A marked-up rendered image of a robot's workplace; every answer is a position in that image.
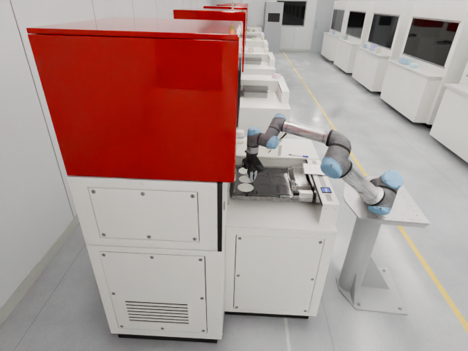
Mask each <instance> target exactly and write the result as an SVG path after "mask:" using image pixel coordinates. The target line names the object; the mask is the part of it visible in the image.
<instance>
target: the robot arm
mask: <svg viewBox="0 0 468 351"><path fill-rule="evenodd" d="M280 132H285V133H287V134H292V135H295V136H298V137H302V138H305V139H310V140H312V141H317V142H320V143H324V144H325V145H326V146H328V149H327V152H326V153H325V156H324V158H323V159H322V163H321V165H320V169H321V171H322V172H323V173H324V174H325V175H326V176H329V177H330V178H333V179H337V178H338V179H343V180H344V181H345V182H346V183H348V184H349V186H351V187H352V188H353V189H355V190H356V191H357V192H358V193H360V194H361V195H362V196H363V197H364V198H365V202H367V204H369V206H368V210H370V211H371V212H374V213H376V214H379V215H388V214H389V213H390V211H391V209H392V206H393V202H394V200H395V198H396V194H397V192H398V189H399V188H400V187H402V185H403V177H402V176H401V174H399V172H397V171H393V170H389V171H386V172H384V173H383V174H382V175H381V176H380V177H379V178H373V179H372V180H370V181H369V180H367V179H366V178H365V177H364V176H362V174H360V172H358V171H357V170H356V169H355V168H354V167H352V162H351V161H350V160H349V159H348V157H349V156H350V153H351V150H352V146H351V143H350V141H349V139H348V138H347V137H346V136H345V135H344V134H342V133H341V132H339V131H337V130H332V129H330V130H324V129H321V128H318V127H313V126H310V125H305V124H302V123H297V122H294V121H291V120H286V117H285V116H284V115H282V114H276V115H275V116H274V117H273V119H272V122H271V123H270V125H269V127H268V129H267V131H266V133H265V134H264V133H261V132H260V128H258V127H250V128H249V129H248V131H247V149H246V150H245V151H244V152H245V153H246V158H244V159H243V160H242V167H244V169H248V170H247V173H245V175H246V177H248V179H249V181H250V182H253V181H254V180H255V179H256V176H257V175H258V173H260V172H263V171H264V170H265V168H264V166H263V165H262V163H261V162H260V160H259V159H258V157H257V155H258V150H259V146H263V147H266V148H271V149H275V148H277V146H278V144H279V138H278V135H279V133H280ZM243 162H244V166H243Z"/></svg>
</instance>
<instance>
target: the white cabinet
mask: <svg viewBox="0 0 468 351"><path fill-rule="evenodd" d="M336 235H337V232H324V231H296V230H281V229H266V228H237V227H226V237H225V282H224V311H225V314H228V315H253V316H266V317H279V318H304V319H308V318H309V316H317V312H318V307H319V304H320V299H321V296H322V291H323V288H324V284H325V279H326V276H327V271H328V268H329V263H330V260H331V256H332V251H333V248H334V243H335V240H336Z"/></svg>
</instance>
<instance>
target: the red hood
mask: <svg viewBox="0 0 468 351"><path fill-rule="evenodd" d="M26 30H27V33H30V34H28V38H29V42H30V45H31V49H32V52H33V57H34V60H35V62H36V67H37V70H38V74H39V77H40V81H41V84H42V89H43V91H44V94H45V99H46V102H47V106H48V109H49V113H50V116H51V119H52V123H53V126H54V131H55V134H56V138H57V141H58V145H59V148H60V151H61V155H62V158H63V163H64V165H65V170H66V173H67V175H68V176H97V177H112V178H144V179H160V180H192V181H208V182H234V181H235V169H236V160H237V143H238V134H239V124H240V93H241V85H242V48H243V46H242V35H243V22H242V21H223V20H201V19H157V18H134V17H110V18H104V19H92V20H86V21H80V22H69V23H63V24H52V25H46V26H35V27H29V28H26Z"/></svg>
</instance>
